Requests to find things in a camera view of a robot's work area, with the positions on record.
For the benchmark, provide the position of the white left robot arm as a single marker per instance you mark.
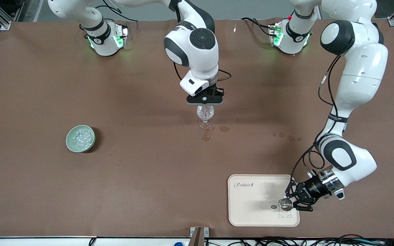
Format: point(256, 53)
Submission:
point(361, 78)

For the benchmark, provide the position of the cream rabbit print tray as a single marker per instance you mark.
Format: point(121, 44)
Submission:
point(251, 205)

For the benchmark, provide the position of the brown camera post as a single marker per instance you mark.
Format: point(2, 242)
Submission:
point(197, 240)

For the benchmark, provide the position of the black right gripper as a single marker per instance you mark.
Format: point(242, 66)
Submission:
point(214, 91)

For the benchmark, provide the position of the green ceramic bowl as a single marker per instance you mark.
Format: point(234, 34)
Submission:
point(69, 143)

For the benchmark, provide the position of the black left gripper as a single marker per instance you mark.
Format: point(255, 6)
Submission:
point(312, 189)

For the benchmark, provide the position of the metal jigger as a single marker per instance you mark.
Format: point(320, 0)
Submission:
point(285, 204)

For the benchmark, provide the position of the brown table cover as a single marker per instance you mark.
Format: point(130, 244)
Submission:
point(115, 102)

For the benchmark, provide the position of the clear ice cubes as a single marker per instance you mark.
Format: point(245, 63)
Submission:
point(81, 137)

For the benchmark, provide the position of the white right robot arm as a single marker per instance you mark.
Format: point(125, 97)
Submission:
point(197, 51)

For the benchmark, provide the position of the grey metal bracket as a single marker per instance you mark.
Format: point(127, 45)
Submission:
point(206, 232)

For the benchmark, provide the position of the clear wine glass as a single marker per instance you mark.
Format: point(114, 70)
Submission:
point(205, 114)

